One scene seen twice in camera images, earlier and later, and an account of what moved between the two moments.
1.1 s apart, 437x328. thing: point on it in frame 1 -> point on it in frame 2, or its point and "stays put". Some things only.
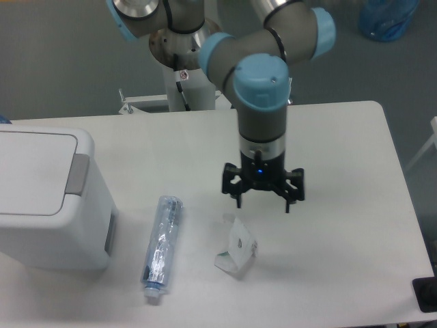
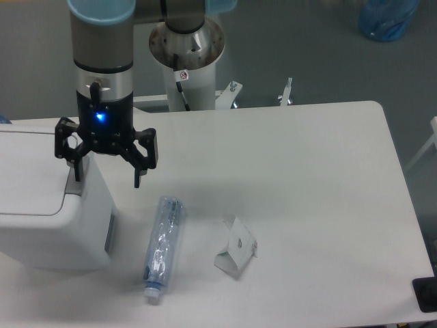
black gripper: [261, 175] -> [106, 126]
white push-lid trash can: [56, 210] stays put
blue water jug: [385, 20] stays put
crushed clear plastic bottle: [161, 245] stays put
